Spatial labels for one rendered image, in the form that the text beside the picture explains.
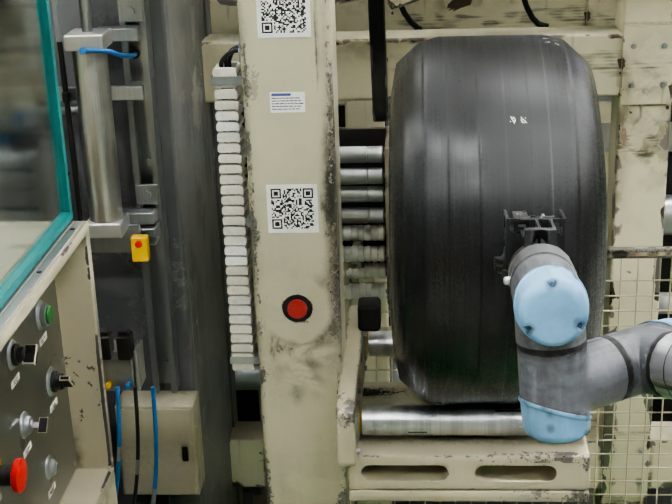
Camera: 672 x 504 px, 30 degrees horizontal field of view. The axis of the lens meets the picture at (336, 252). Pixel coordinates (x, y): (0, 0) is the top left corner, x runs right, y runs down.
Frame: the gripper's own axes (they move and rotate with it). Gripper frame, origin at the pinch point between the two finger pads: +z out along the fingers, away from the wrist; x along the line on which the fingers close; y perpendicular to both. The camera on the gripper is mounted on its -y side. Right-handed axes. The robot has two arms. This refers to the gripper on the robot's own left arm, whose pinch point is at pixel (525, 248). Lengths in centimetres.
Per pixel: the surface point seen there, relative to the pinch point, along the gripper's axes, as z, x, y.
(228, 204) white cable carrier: 20.9, 42.0, 1.5
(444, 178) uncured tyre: 3.5, 10.5, 8.7
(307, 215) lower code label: 19.9, 30.2, 0.0
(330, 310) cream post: 21.6, 27.2, -15.1
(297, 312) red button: 21.2, 32.2, -15.3
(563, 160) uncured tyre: 4.5, -5.1, 10.8
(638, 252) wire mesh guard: 63, -26, -17
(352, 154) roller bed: 61, 26, 2
